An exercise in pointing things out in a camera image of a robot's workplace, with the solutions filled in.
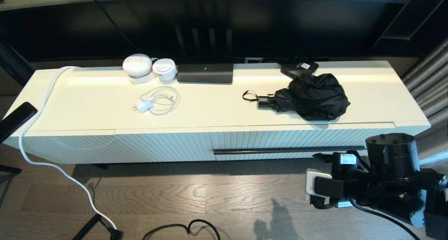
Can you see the black umbrella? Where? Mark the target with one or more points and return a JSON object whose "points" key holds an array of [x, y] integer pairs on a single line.
{"points": [[311, 96]]}

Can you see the black glossy armrest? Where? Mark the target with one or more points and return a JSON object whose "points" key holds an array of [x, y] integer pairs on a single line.
{"points": [[15, 120]]}

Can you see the small white round device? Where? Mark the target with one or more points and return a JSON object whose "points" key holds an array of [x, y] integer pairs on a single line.
{"points": [[164, 69]]}

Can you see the large white dome device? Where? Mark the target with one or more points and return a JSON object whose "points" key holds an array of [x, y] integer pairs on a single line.
{"points": [[137, 65]]}

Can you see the black router with antennas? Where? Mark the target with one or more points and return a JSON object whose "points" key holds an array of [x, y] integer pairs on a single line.
{"points": [[204, 73]]}

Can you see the black set-top box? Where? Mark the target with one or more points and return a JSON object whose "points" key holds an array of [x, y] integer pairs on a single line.
{"points": [[295, 68]]}

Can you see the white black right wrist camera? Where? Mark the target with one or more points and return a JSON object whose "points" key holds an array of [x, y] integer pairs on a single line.
{"points": [[322, 187]]}

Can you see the black chair leg bar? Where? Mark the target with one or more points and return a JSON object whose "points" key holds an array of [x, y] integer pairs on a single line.
{"points": [[8, 169]]}

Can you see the white tv cabinet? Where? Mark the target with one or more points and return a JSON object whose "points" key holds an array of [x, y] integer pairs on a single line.
{"points": [[224, 107]]}

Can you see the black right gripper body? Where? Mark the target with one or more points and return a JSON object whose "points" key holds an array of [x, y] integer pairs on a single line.
{"points": [[353, 184]]}

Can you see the white fluted drawer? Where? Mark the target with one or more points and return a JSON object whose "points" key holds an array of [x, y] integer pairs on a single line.
{"points": [[280, 138]]}

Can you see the white charger plug adapter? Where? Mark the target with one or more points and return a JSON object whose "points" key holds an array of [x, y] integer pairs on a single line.
{"points": [[142, 106]]}

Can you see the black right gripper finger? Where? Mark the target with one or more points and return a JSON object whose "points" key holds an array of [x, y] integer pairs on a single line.
{"points": [[322, 156]]}

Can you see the grey curtain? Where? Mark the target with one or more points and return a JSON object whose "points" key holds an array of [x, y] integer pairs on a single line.
{"points": [[427, 79]]}

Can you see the black television screen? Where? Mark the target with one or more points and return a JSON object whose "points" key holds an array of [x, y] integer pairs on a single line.
{"points": [[280, 26]]}

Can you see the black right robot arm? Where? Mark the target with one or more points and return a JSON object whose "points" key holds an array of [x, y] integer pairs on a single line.
{"points": [[392, 156]]}

